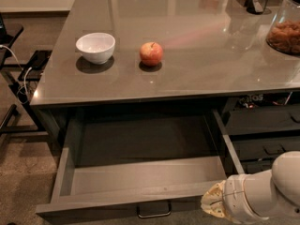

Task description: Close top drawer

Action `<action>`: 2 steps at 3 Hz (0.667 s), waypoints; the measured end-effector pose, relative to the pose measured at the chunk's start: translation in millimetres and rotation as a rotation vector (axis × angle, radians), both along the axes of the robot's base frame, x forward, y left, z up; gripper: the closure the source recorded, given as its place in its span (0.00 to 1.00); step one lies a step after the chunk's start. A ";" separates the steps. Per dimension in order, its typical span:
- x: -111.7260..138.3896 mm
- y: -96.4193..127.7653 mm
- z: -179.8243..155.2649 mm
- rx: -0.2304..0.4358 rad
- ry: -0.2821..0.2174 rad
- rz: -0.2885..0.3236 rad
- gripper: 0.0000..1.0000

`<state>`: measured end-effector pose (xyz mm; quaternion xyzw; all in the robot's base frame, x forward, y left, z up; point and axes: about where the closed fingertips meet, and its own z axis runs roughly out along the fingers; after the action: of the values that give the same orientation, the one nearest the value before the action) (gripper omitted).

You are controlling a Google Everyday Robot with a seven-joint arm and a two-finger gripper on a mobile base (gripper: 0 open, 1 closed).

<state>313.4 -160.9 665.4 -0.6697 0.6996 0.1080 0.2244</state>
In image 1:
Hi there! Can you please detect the grey top drawer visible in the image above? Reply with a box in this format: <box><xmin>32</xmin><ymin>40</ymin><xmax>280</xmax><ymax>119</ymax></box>
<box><xmin>36</xmin><ymin>112</ymin><xmax>244</xmax><ymax>225</ymax></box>

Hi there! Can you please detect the white cable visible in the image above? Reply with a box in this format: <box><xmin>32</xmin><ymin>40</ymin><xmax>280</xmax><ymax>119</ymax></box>
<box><xmin>0</xmin><ymin>44</ymin><xmax>34</xmax><ymax>105</ymax></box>

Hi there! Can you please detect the metal drawer handle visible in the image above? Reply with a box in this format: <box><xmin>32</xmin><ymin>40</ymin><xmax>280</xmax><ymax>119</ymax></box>
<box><xmin>136</xmin><ymin>201</ymin><xmax>173</xmax><ymax>219</ymax></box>

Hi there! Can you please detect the right middle drawer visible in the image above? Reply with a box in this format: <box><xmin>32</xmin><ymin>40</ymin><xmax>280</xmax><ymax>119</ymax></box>
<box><xmin>233</xmin><ymin>137</ymin><xmax>300</xmax><ymax>160</ymax></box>

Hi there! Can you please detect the black side stand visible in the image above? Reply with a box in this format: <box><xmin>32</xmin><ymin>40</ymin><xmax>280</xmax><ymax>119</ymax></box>
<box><xmin>0</xmin><ymin>14</ymin><xmax>52</xmax><ymax>134</ymax></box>

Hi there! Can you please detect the right upper closed drawer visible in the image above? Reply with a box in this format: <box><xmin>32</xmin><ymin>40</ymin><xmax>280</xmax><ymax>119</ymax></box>
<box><xmin>225</xmin><ymin>105</ymin><xmax>300</xmax><ymax>135</ymax></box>

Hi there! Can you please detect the glass jar with snacks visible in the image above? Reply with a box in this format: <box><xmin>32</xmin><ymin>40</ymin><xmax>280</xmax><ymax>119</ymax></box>
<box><xmin>266</xmin><ymin>0</ymin><xmax>300</xmax><ymax>55</ymax></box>

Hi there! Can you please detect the right lower drawer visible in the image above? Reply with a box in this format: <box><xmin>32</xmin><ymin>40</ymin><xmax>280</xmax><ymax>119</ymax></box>
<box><xmin>242</xmin><ymin>159</ymin><xmax>274</xmax><ymax>173</ymax></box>

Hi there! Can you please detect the grey cabinet frame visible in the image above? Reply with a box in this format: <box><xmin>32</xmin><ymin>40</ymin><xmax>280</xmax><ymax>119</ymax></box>
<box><xmin>33</xmin><ymin>90</ymin><xmax>300</xmax><ymax>143</ymax></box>

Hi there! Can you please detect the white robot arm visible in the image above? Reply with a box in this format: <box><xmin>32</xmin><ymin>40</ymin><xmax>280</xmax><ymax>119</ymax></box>
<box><xmin>201</xmin><ymin>151</ymin><xmax>300</xmax><ymax>224</ymax></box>

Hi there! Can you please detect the red apple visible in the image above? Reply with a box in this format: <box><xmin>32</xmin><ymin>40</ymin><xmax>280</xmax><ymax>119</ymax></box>
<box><xmin>140</xmin><ymin>42</ymin><xmax>163</xmax><ymax>67</ymax></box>

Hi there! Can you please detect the white ceramic bowl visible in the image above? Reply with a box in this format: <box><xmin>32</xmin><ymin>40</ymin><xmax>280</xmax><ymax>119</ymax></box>
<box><xmin>76</xmin><ymin>33</ymin><xmax>115</xmax><ymax>65</ymax></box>

